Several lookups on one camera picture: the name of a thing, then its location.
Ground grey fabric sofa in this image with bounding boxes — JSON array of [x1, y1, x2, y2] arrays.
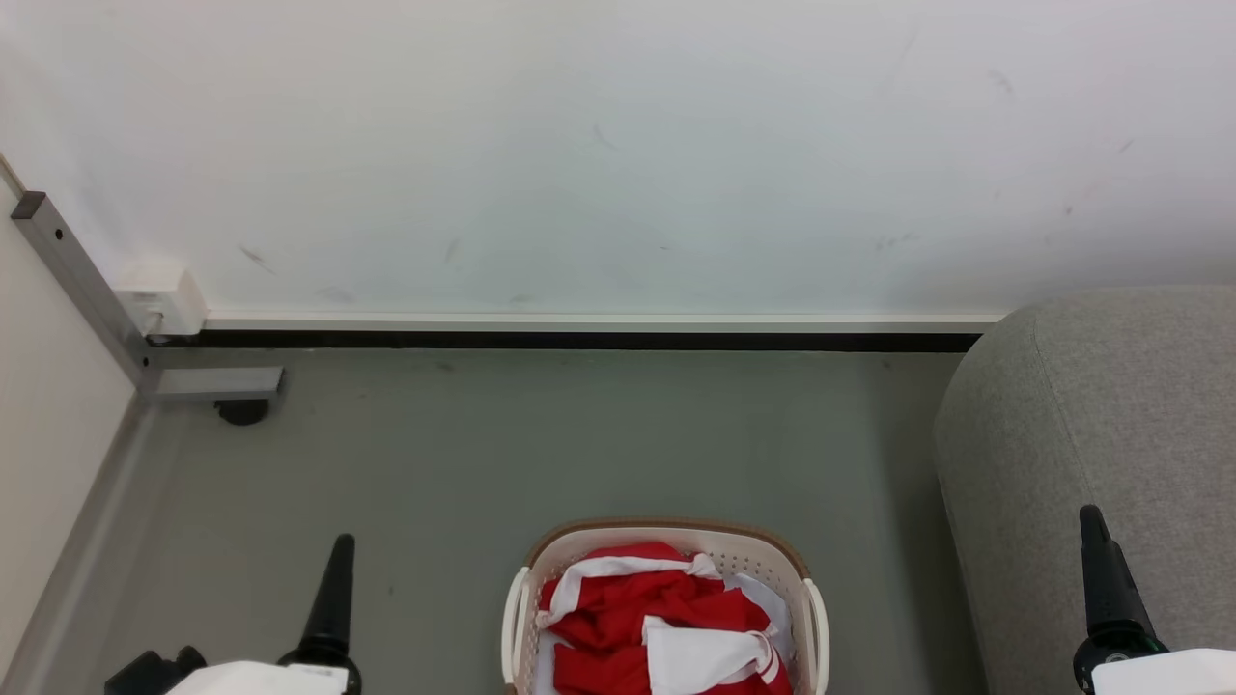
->
[[933, 286, 1236, 695]]

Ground white wall trim strip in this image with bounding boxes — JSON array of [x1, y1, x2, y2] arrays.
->
[[203, 310, 1007, 336]]

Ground white wall socket box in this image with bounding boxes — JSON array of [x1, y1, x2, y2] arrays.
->
[[114, 263, 209, 339]]

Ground cream plastic laundry basket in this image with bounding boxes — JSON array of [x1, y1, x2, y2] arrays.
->
[[500, 518, 831, 695]]

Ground beige partition panel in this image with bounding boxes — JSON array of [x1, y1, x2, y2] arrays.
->
[[0, 154, 138, 667]]

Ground red and white garment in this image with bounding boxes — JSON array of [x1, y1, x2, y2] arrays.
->
[[536, 542, 795, 695]]

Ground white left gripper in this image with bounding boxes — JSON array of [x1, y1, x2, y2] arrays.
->
[[164, 534, 363, 695]]

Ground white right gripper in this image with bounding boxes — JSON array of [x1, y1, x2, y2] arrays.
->
[[1072, 505, 1236, 695]]

